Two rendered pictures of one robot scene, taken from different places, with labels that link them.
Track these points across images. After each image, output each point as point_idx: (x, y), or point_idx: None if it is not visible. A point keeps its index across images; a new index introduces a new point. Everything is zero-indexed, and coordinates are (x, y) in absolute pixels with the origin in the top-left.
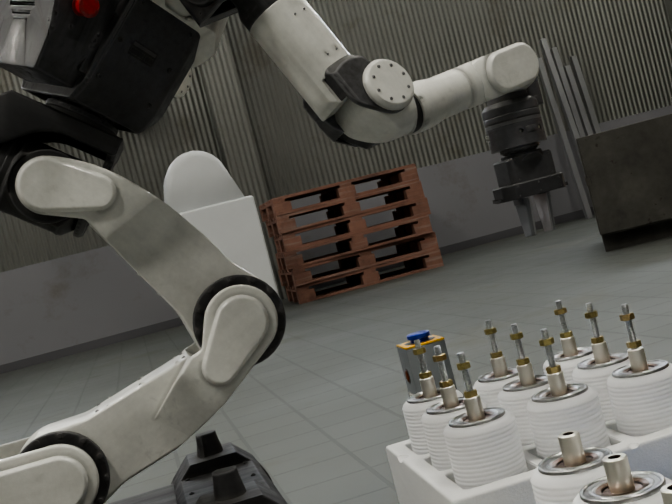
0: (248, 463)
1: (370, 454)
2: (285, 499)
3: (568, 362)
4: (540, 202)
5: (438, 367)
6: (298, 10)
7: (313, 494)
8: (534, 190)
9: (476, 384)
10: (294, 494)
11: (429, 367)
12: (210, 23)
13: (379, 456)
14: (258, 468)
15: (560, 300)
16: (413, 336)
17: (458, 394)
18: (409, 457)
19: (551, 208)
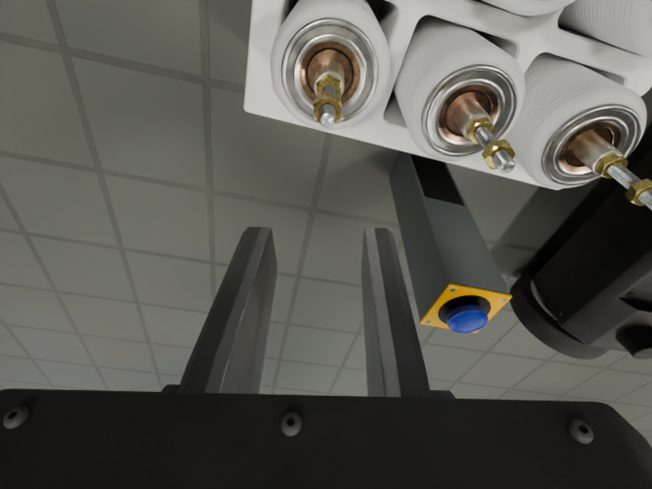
0: (633, 289)
1: (336, 353)
2: (431, 334)
3: (371, 28)
4: (247, 384)
5: (458, 255)
6: None
7: (415, 325)
8: (377, 445)
9: (512, 124)
10: (420, 337)
11: (472, 260)
12: None
13: (336, 344)
14: (646, 268)
15: (322, 113)
16: (486, 313)
17: (572, 105)
18: (636, 90)
19: (222, 300)
